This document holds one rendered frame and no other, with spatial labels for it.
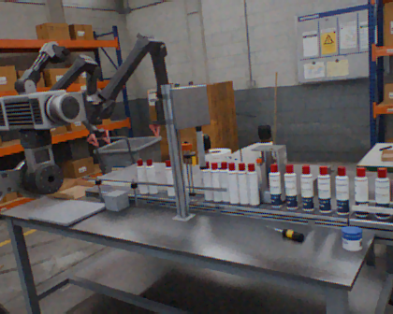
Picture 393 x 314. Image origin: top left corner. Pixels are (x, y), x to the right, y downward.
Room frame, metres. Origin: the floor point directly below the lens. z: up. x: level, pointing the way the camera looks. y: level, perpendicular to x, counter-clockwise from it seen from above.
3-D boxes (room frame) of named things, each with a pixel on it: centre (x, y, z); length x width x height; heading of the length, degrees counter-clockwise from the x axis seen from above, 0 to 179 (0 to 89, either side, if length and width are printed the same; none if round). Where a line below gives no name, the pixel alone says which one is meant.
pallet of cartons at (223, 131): (6.03, -0.03, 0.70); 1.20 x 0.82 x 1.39; 60
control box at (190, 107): (1.86, 0.01, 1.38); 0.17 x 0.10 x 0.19; 109
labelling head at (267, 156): (1.82, -0.35, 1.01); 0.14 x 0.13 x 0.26; 54
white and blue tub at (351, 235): (1.32, -0.54, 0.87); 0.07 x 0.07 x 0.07
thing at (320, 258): (2.22, 0.04, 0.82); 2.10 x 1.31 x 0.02; 54
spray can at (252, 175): (1.77, -0.25, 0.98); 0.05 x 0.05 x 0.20
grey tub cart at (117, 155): (4.73, 0.83, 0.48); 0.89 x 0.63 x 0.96; 163
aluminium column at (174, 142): (1.85, 0.10, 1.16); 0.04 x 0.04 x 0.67; 54
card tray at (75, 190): (2.57, 0.86, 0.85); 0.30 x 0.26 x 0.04; 54
